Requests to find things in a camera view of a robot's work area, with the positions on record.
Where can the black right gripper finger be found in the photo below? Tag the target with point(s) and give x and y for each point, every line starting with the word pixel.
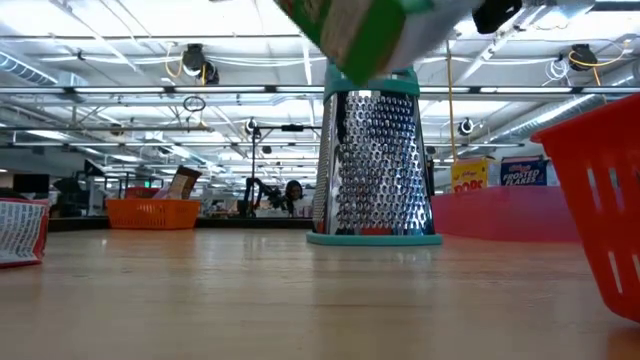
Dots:
pixel 497 15

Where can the green Apple Jacks cereal box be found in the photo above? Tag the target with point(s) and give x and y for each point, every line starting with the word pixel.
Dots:
pixel 370 40

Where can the blue Frosted Flakes cereal box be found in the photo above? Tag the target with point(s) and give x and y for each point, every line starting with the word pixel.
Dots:
pixel 522 172

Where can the yellow Corn Pops cereal box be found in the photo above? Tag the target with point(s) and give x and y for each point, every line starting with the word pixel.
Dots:
pixel 470 177

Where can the blue grey basket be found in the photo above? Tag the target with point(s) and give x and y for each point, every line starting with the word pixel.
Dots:
pixel 375 175

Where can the small red box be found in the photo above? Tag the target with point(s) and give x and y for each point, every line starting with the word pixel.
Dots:
pixel 142 193

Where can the background black robot arm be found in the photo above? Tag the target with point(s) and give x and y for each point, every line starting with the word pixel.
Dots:
pixel 260 190

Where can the small round ceiling reel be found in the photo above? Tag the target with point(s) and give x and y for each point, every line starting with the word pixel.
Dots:
pixel 465 126

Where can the pink plastic bin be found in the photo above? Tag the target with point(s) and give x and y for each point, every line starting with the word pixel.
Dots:
pixel 500 215

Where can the red plastic basket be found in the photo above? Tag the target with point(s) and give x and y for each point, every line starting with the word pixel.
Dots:
pixel 600 200

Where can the person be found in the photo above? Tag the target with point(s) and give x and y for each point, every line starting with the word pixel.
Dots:
pixel 295 192

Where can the black boom stand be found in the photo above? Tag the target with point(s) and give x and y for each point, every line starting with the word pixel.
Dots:
pixel 253 165

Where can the orange plastic basket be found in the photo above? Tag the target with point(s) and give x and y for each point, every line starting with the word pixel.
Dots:
pixel 150 215

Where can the red cereal box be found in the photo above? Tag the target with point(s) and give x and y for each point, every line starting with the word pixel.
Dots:
pixel 22 230

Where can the silver ventilation duct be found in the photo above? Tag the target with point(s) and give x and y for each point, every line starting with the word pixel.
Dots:
pixel 550 117

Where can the black table frame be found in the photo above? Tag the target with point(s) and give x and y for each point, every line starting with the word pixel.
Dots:
pixel 225 223

